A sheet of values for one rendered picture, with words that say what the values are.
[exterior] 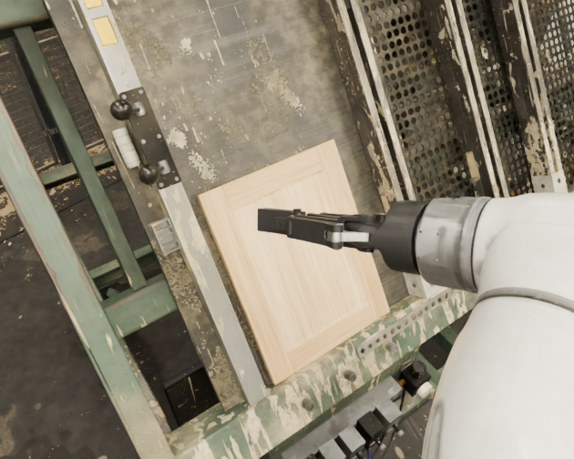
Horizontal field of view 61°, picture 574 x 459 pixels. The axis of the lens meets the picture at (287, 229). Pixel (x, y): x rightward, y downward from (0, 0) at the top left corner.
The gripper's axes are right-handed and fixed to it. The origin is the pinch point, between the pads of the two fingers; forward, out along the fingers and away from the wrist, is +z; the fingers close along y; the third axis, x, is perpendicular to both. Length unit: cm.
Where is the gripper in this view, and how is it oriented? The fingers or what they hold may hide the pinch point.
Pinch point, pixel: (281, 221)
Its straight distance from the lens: 62.2
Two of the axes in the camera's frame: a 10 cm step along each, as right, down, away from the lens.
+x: -0.2, 9.9, 1.3
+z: -7.5, -1.0, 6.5
